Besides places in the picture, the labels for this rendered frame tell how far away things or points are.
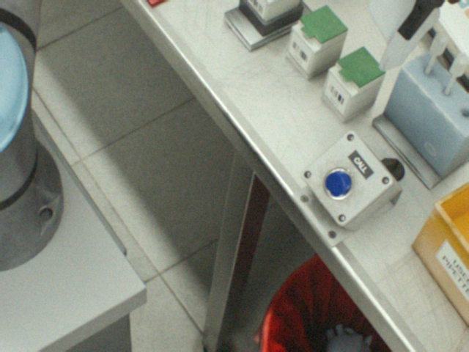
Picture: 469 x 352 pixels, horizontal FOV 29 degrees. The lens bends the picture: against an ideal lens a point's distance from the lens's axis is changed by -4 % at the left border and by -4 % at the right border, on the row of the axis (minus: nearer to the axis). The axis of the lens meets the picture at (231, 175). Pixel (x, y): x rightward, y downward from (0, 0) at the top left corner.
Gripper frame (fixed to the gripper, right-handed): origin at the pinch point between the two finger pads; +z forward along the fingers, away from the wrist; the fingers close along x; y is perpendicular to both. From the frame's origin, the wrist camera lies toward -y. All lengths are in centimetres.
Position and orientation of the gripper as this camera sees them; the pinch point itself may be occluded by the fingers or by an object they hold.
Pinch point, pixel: (440, 42)
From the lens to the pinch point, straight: 93.4
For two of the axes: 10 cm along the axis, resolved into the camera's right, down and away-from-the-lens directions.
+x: -8.0, 5.0, -3.4
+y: -6.0, -7.3, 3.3
